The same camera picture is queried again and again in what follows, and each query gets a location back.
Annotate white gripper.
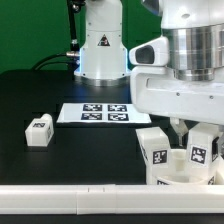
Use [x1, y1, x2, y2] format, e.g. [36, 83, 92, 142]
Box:
[130, 66, 224, 146]

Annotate white round stool seat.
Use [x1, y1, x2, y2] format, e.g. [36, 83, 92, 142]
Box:
[156, 149, 223, 185]

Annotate white sheet with markers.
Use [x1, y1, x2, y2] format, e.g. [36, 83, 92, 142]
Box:
[57, 103, 151, 124]

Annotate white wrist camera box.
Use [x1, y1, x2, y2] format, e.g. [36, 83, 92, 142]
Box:
[129, 36, 169, 67]

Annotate white front rail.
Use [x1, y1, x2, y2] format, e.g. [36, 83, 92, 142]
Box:
[0, 185, 224, 215]

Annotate black cables at base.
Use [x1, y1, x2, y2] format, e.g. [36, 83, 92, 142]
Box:
[31, 51, 81, 72]

